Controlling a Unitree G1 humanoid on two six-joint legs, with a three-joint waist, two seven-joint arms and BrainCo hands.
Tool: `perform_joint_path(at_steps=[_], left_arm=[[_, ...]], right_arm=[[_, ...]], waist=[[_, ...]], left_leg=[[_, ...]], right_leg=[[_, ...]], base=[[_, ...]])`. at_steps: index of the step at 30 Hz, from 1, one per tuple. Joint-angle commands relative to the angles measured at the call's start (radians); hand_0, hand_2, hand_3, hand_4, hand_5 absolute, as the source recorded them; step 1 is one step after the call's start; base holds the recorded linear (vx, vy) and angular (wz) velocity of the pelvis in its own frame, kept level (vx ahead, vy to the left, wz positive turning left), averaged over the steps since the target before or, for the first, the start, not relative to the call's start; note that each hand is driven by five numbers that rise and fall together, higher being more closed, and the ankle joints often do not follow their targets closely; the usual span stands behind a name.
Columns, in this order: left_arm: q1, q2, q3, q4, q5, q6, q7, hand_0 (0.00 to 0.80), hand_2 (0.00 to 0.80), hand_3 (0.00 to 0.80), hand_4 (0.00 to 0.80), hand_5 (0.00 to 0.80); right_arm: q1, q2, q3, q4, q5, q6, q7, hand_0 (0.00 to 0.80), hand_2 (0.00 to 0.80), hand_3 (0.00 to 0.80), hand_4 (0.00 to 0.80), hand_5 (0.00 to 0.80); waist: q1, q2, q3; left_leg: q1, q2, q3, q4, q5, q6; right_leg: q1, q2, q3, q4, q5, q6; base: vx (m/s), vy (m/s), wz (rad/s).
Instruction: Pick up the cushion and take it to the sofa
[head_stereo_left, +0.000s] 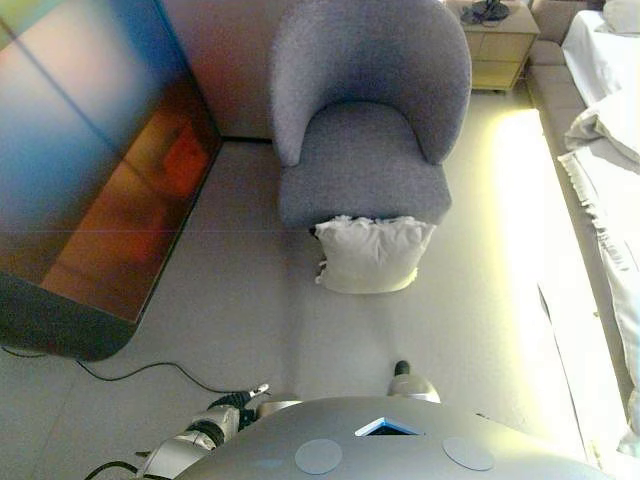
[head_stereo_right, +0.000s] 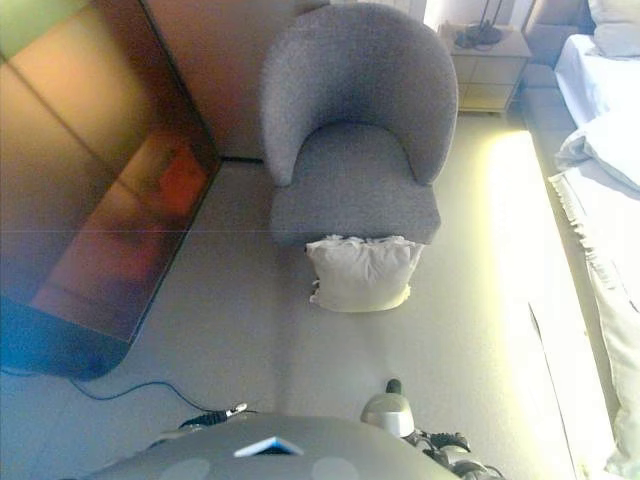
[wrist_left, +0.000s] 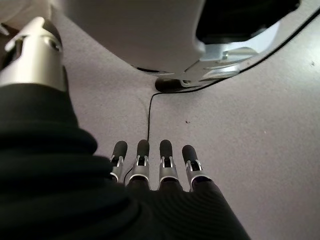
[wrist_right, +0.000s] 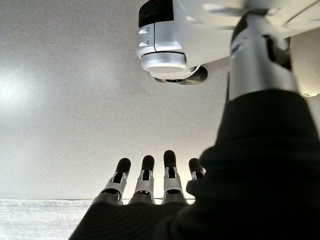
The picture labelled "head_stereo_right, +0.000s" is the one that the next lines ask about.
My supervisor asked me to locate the crumpled white duvet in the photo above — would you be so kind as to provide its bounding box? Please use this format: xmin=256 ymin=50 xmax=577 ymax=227
xmin=554 ymin=117 xmax=640 ymax=201

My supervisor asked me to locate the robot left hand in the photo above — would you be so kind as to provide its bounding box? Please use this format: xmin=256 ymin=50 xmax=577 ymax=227
xmin=177 ymin=402 xmax=250 ymax=434

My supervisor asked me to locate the white fringed cushion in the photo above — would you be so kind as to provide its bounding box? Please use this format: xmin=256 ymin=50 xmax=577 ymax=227
xmin=304 ymin=233 xmax=425 ymax=314

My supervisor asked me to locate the white bed sheet mattress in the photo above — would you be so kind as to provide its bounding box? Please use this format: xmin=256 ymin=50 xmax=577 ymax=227
xmin=553 ymin=32 xmax=640 ymax=151

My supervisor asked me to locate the glossy brown wardrobe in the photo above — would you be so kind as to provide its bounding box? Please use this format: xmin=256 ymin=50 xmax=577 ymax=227
xmin=0 ymin=0 xmax=221 ymax=382

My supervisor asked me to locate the beige upholstered bed frame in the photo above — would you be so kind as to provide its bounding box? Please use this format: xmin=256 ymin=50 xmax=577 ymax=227
xmin=519 ymin=0 xmax=626 ymax=401

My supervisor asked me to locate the light wooden nightstand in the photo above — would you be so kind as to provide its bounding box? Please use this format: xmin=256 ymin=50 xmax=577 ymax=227
xmin=449 ymin=22 xmax=532 ymax=117

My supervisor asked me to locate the white bed pillow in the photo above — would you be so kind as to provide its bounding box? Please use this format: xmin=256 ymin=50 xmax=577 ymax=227
xmin=587 ymin=0 xmax=640 ymax=59

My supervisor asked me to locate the grey fabric armchair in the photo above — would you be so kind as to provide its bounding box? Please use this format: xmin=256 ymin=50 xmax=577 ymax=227
xmin=259 ymin=2 xmax=460 ymax=247

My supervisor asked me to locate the thin dark floor cable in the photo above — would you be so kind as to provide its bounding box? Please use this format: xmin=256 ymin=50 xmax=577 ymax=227
xmin=69 ymin=378 xmax=221 ymax=414

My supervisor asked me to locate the grey robot torso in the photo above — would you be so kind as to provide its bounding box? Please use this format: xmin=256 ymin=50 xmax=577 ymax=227
xmin=89 ymin=412 xmax=451 ymax=480

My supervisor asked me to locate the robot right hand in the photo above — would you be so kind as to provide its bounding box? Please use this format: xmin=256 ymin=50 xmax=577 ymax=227
xmin=407 ymin=428 xmax=501 ymax=480

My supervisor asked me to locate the black lamp base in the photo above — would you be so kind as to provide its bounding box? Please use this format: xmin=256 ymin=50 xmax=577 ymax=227
xmin=454 ymin=0 xmax=503 ymax=50

